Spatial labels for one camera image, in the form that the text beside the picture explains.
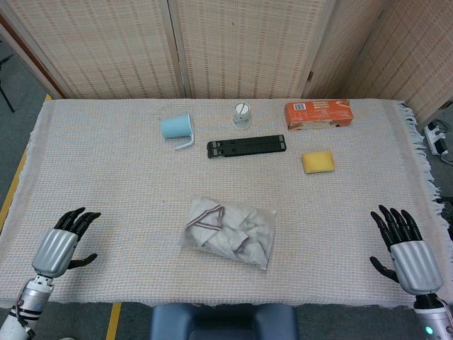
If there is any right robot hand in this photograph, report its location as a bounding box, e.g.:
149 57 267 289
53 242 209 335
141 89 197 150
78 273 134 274
369 204 445 295

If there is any orange cardboard box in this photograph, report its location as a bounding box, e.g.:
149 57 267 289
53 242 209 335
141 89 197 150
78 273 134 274
285 99 355 132

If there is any white power strip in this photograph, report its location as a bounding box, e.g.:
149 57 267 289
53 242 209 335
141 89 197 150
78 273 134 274
424 122 449 155

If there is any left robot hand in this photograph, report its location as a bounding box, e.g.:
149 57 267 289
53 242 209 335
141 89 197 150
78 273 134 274
31 207 102 279

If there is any yellow sponge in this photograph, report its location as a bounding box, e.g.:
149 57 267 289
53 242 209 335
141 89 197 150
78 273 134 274
301 149 336 175

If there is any white cylindrical timer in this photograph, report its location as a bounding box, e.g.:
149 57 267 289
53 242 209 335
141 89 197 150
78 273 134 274
231 102 253 130

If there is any black chair leg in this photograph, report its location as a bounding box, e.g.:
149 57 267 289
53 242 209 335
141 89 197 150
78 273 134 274
0 38 16 113

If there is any woven beige tablecloth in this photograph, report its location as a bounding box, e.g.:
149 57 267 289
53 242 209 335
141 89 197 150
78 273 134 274
0 98 453 308

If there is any wooden folding screen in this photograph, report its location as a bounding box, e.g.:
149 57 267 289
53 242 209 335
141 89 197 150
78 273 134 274
0 0 453 123

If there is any light blue plastic cup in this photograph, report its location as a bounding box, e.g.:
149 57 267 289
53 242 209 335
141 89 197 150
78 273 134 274
160 113 197 152

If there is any black folding stand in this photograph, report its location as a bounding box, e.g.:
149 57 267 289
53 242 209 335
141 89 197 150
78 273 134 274
206 134 287 159

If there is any transparent plastic bag with cloth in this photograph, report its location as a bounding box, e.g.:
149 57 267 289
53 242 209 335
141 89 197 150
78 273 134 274
180 194 277 273

